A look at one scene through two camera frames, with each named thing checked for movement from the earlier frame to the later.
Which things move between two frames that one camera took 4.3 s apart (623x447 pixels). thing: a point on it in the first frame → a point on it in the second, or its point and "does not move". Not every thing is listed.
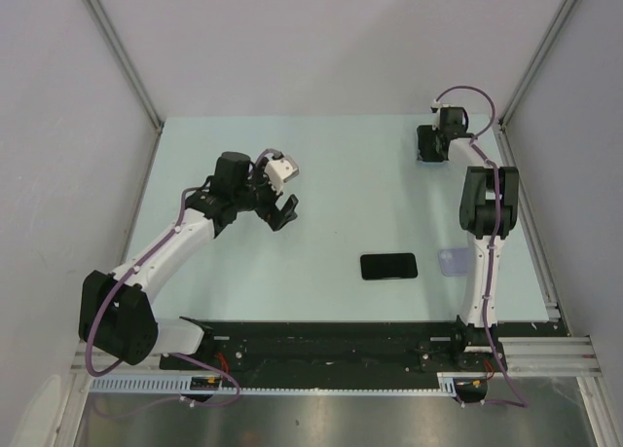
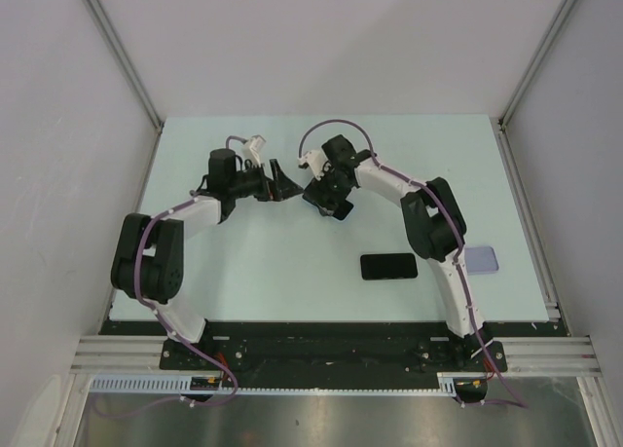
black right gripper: x=424 y=135 → x=320 y=184
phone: x=430 y=144 → x=325 y=200
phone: x=388 y=266 does not move
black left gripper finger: x=276 y=218 → x=282 y=185
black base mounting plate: x=333 y=350 does not move
